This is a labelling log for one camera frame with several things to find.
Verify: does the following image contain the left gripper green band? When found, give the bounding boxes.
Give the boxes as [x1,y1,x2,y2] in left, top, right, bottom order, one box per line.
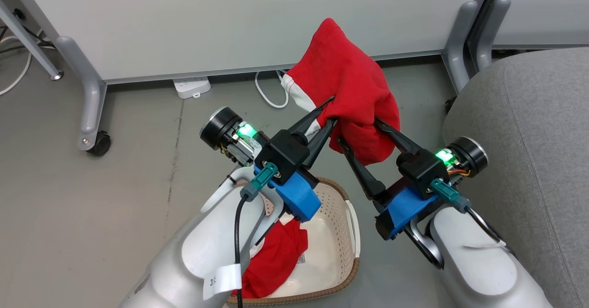
[200,96,338,170]

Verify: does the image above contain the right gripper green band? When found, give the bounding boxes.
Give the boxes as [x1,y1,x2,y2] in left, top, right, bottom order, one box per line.
[338,118,489,202]

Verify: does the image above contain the red garment with white trim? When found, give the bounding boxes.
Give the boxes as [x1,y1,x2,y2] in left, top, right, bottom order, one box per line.
[281,18,401,166]

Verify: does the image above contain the white laundry basket brown rim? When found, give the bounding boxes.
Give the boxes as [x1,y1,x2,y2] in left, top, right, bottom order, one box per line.
[225,177,362,306]

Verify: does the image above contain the white power strip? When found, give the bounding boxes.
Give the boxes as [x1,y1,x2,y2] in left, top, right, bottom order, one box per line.
[173,77,211,99]

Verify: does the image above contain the wide white partition panel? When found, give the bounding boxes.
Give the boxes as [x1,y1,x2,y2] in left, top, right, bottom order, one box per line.
[2,0,497,85]

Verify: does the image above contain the grey sofa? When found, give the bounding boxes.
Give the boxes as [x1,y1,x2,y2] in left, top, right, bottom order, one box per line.
[443,46,589,308]

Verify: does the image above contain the narrow white partition panel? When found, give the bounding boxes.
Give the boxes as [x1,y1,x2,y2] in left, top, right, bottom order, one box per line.
[491,0,589,50]

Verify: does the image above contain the long grey partition foot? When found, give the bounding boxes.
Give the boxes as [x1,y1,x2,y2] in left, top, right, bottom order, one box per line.
[56,35,109,152]

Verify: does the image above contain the grey metal table leg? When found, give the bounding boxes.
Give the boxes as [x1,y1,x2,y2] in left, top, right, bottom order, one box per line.
[0,0,64,81]

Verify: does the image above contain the looped white cable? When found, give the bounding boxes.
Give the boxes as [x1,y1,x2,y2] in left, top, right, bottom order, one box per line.
[254,70,289,110]

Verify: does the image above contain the left arm cable teal plug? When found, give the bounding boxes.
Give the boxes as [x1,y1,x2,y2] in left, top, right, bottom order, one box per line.
[234,162,279,299]

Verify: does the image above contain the arm cable teal plug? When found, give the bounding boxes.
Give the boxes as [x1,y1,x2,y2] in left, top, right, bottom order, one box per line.
[234,162,279,299]
[430,179,504,244]

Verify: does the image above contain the right arm cable teal plug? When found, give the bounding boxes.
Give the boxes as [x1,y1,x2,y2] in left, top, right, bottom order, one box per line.
[430,179,504,244]

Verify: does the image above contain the white paper cable tag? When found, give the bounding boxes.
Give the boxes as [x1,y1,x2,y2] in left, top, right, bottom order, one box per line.
[202,264,243,301]

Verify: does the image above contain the black floor cables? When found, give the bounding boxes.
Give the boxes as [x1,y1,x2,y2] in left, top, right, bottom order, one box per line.
[0,9,57,54]

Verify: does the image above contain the long white floor cable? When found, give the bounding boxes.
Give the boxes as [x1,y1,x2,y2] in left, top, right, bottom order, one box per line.
[0,35,36,96]

